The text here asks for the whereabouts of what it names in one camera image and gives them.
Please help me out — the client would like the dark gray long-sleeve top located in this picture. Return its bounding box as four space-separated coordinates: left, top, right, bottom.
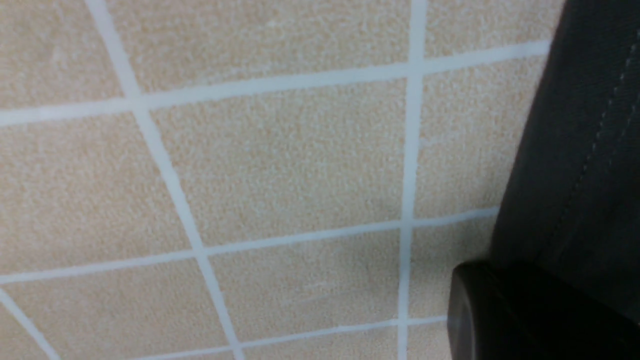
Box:
489 0 640 325

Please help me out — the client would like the beige checkered tablecloth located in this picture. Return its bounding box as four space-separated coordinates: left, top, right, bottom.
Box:
1 0 564 360

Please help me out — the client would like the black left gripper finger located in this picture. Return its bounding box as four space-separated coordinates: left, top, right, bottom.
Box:
446 260 640 360

